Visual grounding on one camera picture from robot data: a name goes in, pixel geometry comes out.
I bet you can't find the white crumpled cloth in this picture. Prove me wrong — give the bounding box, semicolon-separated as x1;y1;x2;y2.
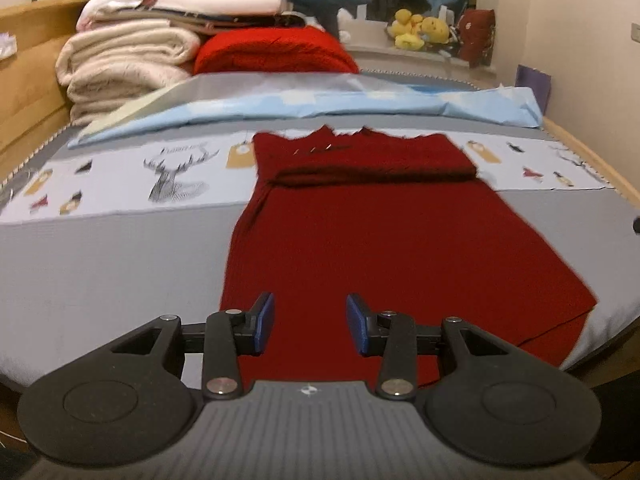
337;7;358;43

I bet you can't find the wooden headboard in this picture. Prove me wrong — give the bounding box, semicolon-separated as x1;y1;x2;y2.
0;0;93;181

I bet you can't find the dark red knit sweater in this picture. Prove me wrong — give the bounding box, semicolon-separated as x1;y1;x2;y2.
218;125;598;391

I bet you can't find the purple box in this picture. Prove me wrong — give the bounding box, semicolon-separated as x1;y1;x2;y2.
516;64;552;116

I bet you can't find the white folded quilt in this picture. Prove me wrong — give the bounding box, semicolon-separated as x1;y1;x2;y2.
92;0;288;23

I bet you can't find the red folded blanket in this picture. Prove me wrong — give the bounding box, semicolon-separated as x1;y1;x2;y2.
192;25;361;76

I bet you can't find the light blue duvet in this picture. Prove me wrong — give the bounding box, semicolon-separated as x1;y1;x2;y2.
67;74;545;150

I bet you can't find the dark patterned folded cloth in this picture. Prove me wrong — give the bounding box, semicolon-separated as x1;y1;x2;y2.
200;12;307;36

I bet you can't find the yellow plush toy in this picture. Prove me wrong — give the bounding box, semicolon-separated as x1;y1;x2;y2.
420;16;451;45
390;8;426;51

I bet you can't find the white windowsill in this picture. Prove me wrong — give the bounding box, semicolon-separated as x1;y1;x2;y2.
345;15;493;81

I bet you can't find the wooden bed side rail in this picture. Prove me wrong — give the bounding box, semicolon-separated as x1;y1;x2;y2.
542;115;640;221

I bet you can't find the cream folded blanket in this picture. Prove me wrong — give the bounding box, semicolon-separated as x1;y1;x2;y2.
55;25;201;126

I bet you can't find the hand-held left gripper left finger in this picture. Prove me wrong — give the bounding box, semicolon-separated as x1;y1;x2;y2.
107;291;276;401

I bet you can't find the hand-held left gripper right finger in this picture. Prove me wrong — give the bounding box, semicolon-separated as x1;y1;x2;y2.
346;292;521;401

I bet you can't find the dark red bag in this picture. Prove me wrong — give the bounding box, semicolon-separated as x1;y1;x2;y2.
457;8;497;66

